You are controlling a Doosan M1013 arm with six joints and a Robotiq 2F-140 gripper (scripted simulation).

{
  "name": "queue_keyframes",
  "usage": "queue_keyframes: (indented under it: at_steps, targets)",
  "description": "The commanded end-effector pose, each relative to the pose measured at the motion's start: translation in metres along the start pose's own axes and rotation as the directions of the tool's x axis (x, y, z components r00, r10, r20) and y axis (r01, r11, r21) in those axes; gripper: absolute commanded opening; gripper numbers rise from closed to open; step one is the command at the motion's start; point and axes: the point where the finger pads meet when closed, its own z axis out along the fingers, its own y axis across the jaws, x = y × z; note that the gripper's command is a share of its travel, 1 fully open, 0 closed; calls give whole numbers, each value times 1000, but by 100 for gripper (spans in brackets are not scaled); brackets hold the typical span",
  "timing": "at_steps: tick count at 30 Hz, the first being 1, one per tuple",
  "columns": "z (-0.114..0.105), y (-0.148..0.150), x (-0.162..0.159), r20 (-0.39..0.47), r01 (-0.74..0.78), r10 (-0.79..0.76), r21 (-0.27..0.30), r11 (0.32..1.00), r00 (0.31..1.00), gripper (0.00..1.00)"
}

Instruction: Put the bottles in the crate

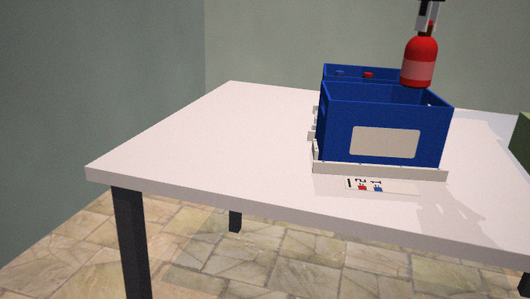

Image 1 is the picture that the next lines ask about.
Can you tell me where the white paper pick list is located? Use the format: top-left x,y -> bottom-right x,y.
344,177 -> 420,196

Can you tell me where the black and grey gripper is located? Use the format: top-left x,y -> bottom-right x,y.
414,0 -> 445,32

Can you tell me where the blue crate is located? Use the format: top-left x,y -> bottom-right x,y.
315,80 -> 444,168
322,63 -> 401,85

